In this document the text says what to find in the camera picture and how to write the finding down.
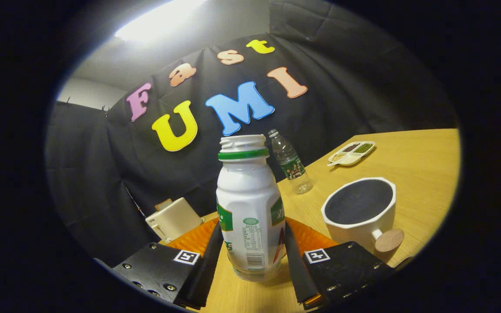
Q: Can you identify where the thin metal rod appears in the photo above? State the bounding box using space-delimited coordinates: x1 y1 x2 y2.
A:
122 185 147 218

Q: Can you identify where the white juice bottle green label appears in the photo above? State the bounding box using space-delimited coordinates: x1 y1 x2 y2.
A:
216 134 287 282

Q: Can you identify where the white cup with cork handle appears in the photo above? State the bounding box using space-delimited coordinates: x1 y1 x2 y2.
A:
321 177 405 261

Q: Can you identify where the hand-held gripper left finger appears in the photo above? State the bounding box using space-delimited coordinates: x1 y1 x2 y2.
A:
112 217 225 310

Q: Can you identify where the white divided dish with beans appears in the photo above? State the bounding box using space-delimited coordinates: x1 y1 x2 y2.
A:
327 141 376 167

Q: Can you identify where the wooden table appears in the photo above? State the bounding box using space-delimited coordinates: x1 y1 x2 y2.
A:
164 128 461 313

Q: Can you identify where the clear plastic water bottle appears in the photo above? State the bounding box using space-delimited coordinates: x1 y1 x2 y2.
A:
268 129 313 195

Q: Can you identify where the black backdrop cloth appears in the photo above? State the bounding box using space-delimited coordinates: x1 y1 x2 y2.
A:
45 0 458 268

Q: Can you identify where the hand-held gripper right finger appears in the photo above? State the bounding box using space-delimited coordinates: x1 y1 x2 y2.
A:
284 217 395 310

